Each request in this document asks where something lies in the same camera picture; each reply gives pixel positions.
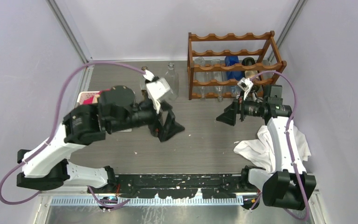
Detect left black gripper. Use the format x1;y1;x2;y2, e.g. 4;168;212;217
108;98;185;140

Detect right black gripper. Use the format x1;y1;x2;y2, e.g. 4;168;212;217
217;90;267;126

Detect blue square glass bottle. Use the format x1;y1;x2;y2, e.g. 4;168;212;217
223;56;246;95

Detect dark green wine bottle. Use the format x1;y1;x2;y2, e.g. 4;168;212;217
241;57;262;81

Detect green wine bottle front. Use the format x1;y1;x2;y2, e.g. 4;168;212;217
148;124;160;138

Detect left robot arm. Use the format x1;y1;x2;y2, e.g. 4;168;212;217
16;85;185;193

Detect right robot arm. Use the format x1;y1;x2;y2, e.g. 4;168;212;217
216;84;317;211

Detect tall clear glass bottle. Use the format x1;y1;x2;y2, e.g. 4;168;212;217
165;63;179;100

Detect clear whisky bottle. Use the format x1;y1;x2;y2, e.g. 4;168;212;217
139;66;148;92

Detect wooden wine rack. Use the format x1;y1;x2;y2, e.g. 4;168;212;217
187;30;287;100

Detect white cloth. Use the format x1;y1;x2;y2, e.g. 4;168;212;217
234;125;311;173

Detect beige folded cloth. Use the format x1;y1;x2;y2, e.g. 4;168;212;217
92;94;100;104

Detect red cloth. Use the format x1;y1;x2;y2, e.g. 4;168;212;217
83;90;106;105

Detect white plastic basket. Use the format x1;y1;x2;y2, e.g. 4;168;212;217
76;91;100;105

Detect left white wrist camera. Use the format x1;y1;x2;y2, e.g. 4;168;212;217
143;69;173;114

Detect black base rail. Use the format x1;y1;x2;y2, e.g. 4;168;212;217
86;173;271;200

